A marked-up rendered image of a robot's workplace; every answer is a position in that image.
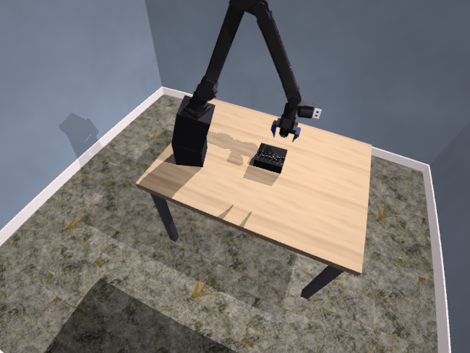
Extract black fader panel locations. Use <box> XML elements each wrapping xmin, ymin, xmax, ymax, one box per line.
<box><xmin>253</xmin><ymin>143</ymin><xmax>288</xmax><ymax>174</ymax></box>

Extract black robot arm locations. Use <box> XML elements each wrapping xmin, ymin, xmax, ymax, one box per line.
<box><xmin>184</xmin><ymin>0</ymin><xmax>314</xmax><ymax>138</ymax></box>

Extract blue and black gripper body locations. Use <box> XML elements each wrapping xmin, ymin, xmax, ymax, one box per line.
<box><xmin>272</xmin><ymin>118</ymin><xmax>301</xmax><ymax>136</ymax></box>

